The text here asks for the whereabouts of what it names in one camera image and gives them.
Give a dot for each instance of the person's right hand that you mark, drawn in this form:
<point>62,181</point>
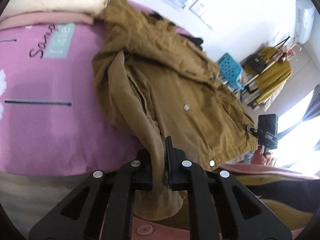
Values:
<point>258,158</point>

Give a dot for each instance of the blue plastic basket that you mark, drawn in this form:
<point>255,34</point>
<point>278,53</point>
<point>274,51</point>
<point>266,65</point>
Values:
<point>230,72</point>

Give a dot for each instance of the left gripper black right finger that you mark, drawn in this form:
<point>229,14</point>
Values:
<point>220,207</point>

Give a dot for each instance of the right forearm pink sleeve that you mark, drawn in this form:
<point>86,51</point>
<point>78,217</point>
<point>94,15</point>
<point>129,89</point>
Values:
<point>252,169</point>

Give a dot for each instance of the grey curtain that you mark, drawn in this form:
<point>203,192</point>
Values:
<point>311,112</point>

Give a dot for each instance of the mustard brown jacket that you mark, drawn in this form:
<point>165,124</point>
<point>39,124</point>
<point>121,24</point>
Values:
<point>154,83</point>

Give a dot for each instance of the yellow garment on rack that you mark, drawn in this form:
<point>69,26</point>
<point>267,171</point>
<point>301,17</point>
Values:
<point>272,77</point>

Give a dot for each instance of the clothes rack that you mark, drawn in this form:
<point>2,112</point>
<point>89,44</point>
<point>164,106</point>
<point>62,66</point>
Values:
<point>265,67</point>

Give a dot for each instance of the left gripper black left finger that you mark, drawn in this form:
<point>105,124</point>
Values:
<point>101,207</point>

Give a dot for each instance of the black handbag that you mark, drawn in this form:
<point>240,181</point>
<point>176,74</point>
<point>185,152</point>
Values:
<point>257,63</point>

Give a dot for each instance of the pink bed sheet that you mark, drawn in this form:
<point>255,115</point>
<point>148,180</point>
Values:
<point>51,123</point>

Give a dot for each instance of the white wall switch panel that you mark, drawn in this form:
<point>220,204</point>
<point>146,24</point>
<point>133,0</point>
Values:
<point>199,9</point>

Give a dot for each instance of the white air conditioner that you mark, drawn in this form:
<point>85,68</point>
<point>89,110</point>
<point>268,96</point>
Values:
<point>305,12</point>

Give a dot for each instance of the peach folded garment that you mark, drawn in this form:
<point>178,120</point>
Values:
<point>33,18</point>

